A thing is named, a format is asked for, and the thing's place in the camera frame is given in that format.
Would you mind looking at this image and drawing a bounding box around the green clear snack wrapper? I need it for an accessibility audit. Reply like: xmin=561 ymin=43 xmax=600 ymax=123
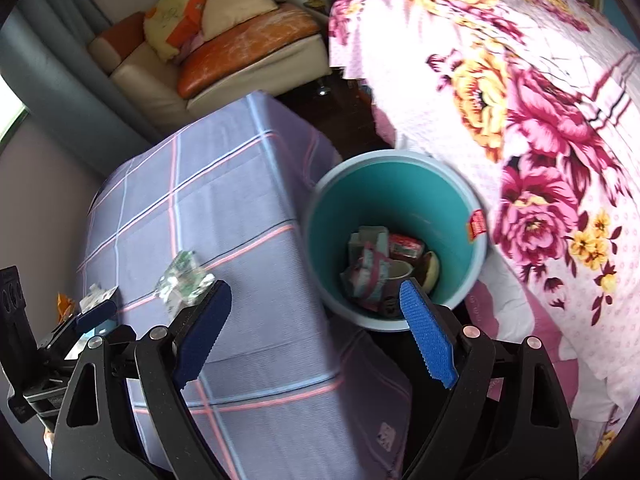
xmin=154 ymin=250 xmax=216 ymax=321

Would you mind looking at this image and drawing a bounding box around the white cartoon print wrapper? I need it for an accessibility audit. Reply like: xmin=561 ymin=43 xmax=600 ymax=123
xmin=79 ymin=284 xmax=118 ymax=313

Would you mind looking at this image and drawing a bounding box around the trash pile in bin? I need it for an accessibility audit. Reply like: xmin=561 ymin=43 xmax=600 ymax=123
xmin=341 ymin=226 xmax=440 ymax=320

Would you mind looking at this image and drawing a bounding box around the teal round trash bin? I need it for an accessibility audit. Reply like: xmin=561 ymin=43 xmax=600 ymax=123
xmin=303 ymin=150 xmax=488 ymax=333

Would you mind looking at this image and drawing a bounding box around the orange snack bag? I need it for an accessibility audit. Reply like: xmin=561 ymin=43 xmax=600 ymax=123
xmin=56 ymin=292 xmax=76 ymax=324

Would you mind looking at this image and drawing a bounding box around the purple plaid table cloth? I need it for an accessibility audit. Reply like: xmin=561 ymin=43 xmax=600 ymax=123
xmin=76 ymin=92 xmax=411 ymax=479

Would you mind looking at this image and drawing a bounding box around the red label on bin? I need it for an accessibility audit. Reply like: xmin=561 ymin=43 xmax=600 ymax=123
xmin=466 ymin=209 xmax=487 ymax=242

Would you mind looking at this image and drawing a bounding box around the beige leather sofa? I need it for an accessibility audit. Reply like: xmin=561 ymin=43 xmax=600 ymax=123
xmin=88 ymin=3 xmax=331 ymax=134

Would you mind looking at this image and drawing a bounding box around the pink floral bed quilt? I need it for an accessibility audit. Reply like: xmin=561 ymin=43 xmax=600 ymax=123
xmin=329 ymin=0 xmax=639 ymax=470

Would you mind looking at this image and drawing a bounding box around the grey blue curtain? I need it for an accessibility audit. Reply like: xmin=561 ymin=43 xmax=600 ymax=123
xmin=1 ymin=0 xmax=162 ymax=176

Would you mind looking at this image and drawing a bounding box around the yellow orange plush toy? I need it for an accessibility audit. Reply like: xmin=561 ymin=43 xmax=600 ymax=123
xmin=143 ymin=0 xmax=207 ymax=63

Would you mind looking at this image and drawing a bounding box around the orange sofa seat cushion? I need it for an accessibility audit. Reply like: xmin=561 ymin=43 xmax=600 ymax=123
xmin=177 ymin=3 xmax=320 ymax=100

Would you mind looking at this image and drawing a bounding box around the beige pillow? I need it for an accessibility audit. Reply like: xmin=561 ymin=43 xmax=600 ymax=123
xmin=201 ymin=0 xmax=278 ymax=41

